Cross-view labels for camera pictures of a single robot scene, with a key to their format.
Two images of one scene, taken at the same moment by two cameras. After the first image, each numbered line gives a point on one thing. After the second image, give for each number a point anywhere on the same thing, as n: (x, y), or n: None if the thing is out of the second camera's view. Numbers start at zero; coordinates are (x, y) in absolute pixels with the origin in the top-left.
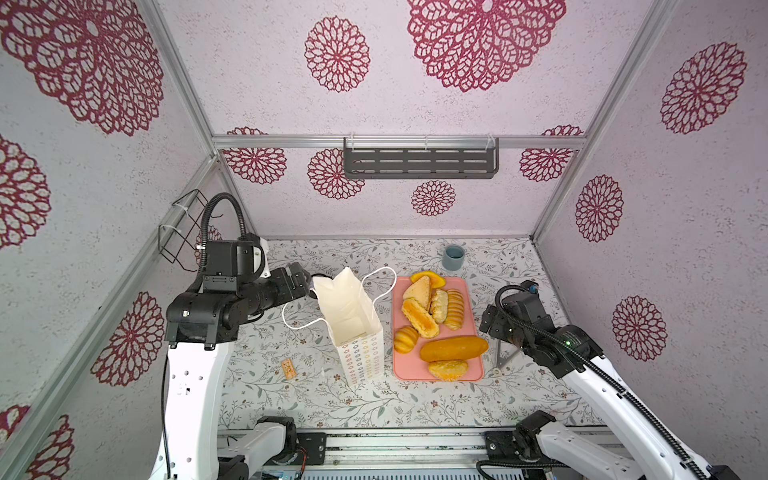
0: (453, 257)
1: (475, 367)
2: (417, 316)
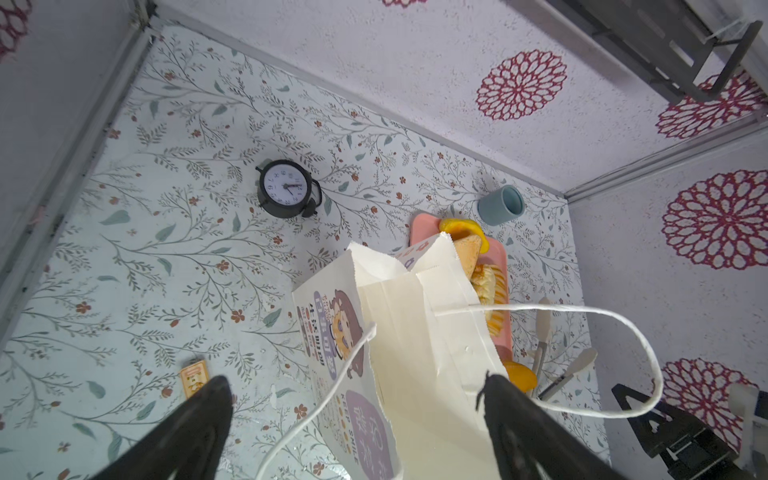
0: (501, 205)
1: (427, 226)
2: (483, 277)
